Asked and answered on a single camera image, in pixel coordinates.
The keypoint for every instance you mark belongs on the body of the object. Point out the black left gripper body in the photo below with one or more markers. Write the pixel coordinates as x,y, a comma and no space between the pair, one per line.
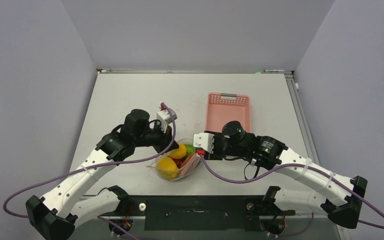
156,137

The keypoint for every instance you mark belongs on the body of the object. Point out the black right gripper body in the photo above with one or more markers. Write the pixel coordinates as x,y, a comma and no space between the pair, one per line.
222,148

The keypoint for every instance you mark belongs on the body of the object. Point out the yellow toy lemon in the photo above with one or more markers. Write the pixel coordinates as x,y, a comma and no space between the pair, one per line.
179,153

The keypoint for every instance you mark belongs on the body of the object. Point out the yellow toy bell pepper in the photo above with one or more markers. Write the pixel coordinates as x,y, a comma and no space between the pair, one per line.
167,168

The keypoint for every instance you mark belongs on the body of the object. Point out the clear dotted zip top bag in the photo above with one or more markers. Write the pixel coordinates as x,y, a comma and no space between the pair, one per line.
177,163

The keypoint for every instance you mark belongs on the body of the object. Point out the green toy apple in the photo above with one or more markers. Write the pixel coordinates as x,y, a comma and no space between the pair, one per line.
190,149

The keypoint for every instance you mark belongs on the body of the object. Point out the red watermelon slice toy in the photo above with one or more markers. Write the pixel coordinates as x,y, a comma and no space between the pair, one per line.
189,165

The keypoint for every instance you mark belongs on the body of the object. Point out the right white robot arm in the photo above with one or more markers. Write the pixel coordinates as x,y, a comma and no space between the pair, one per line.
331,194

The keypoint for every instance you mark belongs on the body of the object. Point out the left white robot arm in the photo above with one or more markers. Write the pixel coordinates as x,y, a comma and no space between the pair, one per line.
57,213

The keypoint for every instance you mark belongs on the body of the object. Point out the pink perforated plastic basket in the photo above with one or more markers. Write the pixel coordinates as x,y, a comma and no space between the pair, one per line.
226,107

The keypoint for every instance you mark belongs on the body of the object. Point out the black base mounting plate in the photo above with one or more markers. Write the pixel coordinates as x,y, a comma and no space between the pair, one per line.
200,212

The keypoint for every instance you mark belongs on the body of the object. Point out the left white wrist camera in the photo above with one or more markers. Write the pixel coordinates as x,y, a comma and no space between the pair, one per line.
166,116

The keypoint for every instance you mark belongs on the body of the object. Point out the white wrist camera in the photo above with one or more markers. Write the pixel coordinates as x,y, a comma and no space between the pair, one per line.
166,116
204,141

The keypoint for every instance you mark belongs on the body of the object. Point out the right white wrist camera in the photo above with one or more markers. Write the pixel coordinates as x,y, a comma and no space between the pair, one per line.
204,141

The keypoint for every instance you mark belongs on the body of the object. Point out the aluminium table edge rail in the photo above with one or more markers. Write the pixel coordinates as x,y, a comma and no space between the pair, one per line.
302,120

